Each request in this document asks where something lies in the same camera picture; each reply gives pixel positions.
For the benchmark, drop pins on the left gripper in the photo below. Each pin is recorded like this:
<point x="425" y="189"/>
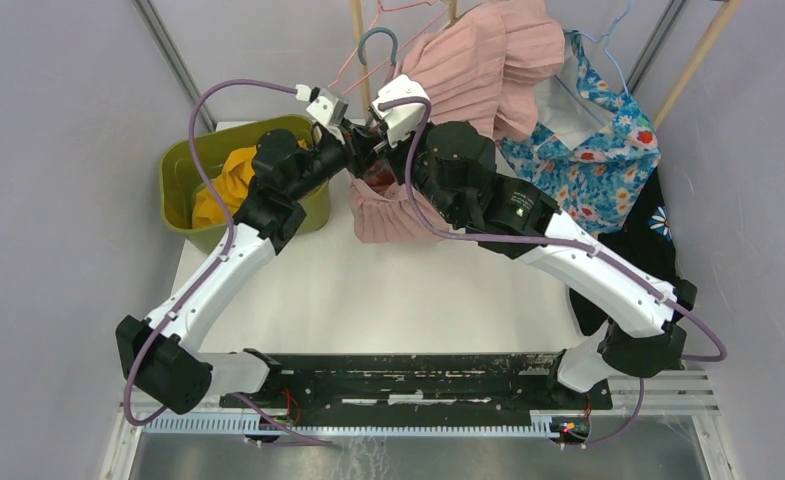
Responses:
<point x="352" y="163"/>

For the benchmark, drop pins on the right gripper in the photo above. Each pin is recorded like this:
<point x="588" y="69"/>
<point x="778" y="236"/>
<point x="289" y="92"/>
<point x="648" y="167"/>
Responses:
<point x="391" y="154"/>

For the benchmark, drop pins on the pink wire hanger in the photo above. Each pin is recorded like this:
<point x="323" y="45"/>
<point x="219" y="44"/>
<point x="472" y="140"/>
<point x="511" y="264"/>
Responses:
<point x="448" y="15"/>

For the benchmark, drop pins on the yellow skirt grey lining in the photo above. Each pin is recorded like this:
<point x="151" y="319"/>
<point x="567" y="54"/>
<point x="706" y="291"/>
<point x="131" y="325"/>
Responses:
<point x="231" y="186"/>

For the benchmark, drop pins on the pink garment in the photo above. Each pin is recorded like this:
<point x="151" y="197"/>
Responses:
<point x="482" y="69"/>

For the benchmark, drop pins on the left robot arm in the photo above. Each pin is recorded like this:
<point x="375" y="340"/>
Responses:
<point x="160" y="354"/>

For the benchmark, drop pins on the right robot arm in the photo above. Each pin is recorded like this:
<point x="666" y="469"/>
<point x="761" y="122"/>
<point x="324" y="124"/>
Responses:
<point x="454" y="168"/>

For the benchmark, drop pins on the green plastic basket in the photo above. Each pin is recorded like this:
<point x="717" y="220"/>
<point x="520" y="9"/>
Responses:
<point x="180" y="180"/>

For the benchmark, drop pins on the blue floral garment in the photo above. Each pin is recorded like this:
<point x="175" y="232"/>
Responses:
<point x="593" y="148"/>

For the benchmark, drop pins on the black garment with flower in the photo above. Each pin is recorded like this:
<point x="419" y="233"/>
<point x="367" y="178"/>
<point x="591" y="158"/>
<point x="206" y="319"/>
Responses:
<point x="644" y="239"/>

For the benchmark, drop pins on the wooden clothes rack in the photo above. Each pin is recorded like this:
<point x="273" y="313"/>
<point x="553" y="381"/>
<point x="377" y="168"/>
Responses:
<point x="660" y="45"/>

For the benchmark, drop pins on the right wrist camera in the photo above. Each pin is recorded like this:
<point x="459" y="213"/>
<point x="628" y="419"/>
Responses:
<point x="399" y="107"/>

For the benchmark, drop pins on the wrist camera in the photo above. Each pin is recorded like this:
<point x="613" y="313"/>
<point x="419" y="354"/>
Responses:
<point x="324" y="106"/>
<point x="399" y="107"/>

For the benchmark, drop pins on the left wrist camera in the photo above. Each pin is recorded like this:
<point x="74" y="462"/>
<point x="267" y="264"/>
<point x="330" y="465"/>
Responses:
<point x="324" y="106"/>

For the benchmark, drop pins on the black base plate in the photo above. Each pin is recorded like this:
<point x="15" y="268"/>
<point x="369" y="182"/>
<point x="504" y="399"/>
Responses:
<point x="420" y="390"/>

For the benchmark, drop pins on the blue wire hanger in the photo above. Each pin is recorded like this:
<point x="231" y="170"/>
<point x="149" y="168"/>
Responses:
<point x="603" y="41"/>

